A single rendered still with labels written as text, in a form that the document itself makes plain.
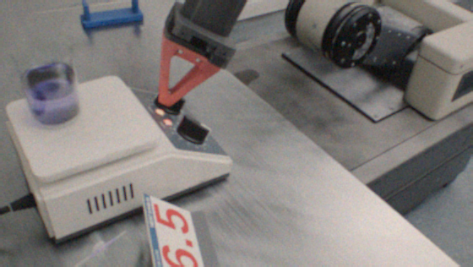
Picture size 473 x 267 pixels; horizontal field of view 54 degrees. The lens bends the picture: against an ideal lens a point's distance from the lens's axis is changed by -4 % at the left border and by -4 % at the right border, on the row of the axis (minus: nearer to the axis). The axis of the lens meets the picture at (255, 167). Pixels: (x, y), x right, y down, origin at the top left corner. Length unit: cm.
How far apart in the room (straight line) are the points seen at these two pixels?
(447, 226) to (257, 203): 120
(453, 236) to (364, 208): 112
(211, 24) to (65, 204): 22
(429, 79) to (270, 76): 45
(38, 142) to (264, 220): 23
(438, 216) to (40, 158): 141
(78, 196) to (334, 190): 27
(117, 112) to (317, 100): 94
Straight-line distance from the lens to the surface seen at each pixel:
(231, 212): 50
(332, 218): 51
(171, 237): 44
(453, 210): 172
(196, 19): 49
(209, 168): 50
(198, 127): 50
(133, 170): 45
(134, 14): 84
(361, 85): 144
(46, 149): 45
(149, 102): 54
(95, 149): 44
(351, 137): 125
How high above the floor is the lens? 113
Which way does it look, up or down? 43 degrees down
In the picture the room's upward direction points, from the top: 7 degrees clockwise
